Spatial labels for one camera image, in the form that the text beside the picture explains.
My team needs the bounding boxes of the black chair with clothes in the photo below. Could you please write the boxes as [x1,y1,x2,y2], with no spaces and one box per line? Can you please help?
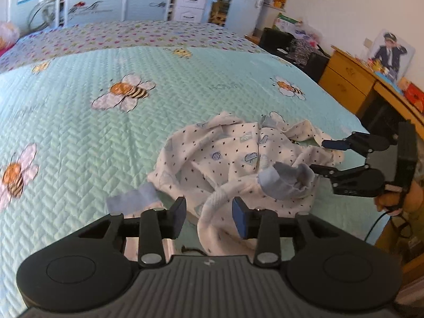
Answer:
[259,28,330,83]

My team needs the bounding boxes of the floral long pillow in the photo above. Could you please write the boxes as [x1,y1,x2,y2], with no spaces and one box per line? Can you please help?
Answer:
[0,21,20,51]

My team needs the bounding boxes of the white room door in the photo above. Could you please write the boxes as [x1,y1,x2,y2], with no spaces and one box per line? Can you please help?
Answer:
[225,0,264,36]

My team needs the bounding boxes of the heart patterned bedsheet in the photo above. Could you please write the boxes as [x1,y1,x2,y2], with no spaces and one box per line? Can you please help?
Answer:
[1,21,263,73]

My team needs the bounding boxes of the white patterned baby garment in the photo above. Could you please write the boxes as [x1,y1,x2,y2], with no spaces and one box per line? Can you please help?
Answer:
[106,112,343,255]

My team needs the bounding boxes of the mint green bee quilt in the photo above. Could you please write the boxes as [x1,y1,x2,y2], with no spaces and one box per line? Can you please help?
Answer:
[1,47,377,317]

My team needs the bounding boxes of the right hand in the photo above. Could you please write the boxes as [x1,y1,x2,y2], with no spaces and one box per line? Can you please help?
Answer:
[374,182,423,213]

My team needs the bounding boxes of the wooden desk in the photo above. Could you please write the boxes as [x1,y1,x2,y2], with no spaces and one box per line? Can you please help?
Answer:
[318,46,423,137]

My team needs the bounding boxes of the white drawer cabinet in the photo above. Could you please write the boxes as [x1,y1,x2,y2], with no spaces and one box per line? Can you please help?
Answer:
[173,0,206,24]

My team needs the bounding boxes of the child uniform photo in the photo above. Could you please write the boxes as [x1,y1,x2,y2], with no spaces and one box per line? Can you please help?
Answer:
[367,29,415,83]

